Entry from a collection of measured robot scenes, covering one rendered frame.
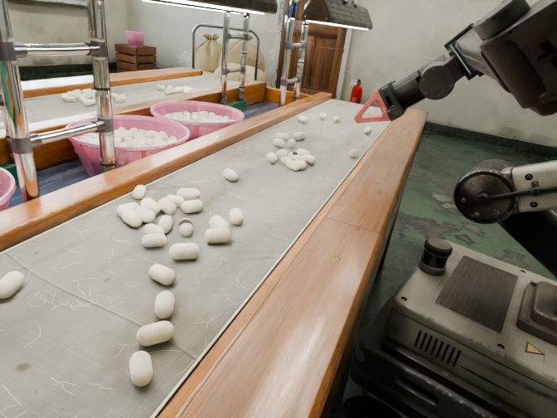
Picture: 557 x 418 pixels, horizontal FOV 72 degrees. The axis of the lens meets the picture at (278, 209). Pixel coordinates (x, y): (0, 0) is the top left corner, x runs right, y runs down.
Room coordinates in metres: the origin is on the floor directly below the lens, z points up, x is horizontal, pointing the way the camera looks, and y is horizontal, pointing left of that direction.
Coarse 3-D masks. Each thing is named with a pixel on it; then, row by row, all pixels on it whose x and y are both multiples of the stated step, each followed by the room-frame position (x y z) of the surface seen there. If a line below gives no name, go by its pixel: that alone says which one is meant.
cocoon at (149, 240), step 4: (144, 236) 0.43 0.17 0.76; (148, 236) 0.43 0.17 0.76; (152, 236) 0.43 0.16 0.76; (156, 236) 0.44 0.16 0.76; (160, 236) 0.44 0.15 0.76; (164, 236) 0.44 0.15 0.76; (144, 240) 0.43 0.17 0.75; (148, 240) 0.43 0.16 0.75; (152, 240) 0.43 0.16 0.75; (156, 240) 0.43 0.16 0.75; (160, 240) 0.43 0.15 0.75; (164, 240) 0.44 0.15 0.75; (144, 244) 0.43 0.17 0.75; (148, 244) 0.43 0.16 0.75; (152, 244) 0.43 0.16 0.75; (156, 244) 0.43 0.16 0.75; (160, 244) 0.43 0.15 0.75; (164, 244) 0.44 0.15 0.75
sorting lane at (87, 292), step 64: (320, 128) 1.23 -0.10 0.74; (384, 128) 1.34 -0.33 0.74; (256, 192) 0.66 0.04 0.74; (320, 192) 0.70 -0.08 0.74; (0, 256) 0.37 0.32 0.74; (64, 256) 0.39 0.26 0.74; (128, 256) 0.41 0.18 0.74; (256, 256) 0.44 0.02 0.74; (0, 320) 0.28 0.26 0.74; (64, 320) 0.29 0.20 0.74; (128, 320) 0.30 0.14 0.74; (192, 320) 0.31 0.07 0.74; (0, 384) 0.21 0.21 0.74; (64, 384) 0.22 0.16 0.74; (128, 384) 0.22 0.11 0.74
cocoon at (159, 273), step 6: (156, 264) 0.37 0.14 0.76; (150, 270) 0.36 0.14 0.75; (156, 270) 0.36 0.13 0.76; (162, 270) 0.36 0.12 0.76; (168, 270) 0.36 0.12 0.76; (150, 276) 0.36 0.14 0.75; (156, 276) 0.36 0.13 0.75; (162, 276) 0.36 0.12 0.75; (168, 276) 0.36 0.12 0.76; (174, 276) 0.36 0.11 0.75; (162, 282) 0.35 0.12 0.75; (168, 282) 0.36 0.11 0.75
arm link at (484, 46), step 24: (552, 0) 0.35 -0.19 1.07; (528, 24) 0.36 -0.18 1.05; (552, 24) 0.35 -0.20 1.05; (504, 48) 0.39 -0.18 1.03; (528, 48) 0.37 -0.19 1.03; (552, 48) 0.37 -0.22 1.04; (504, 72) 0.39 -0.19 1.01; (528, 72) 0.38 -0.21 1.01; (552, 72) 0.36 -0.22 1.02; (528, 96) 0.38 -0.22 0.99; (552, 96) 0.36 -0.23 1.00
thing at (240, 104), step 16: (224, 16) 1.48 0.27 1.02; (224, 32) 1.48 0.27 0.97; (224, 48) 1.48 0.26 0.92; (224, 64) 1.48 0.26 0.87; (240, 64) 1.63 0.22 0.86; (224, 80) 1.48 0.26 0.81; (240, 80) 1.62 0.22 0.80; (224, 96) 1.48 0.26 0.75; (240, 96) 1.62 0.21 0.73; (224, 112) 1.48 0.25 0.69
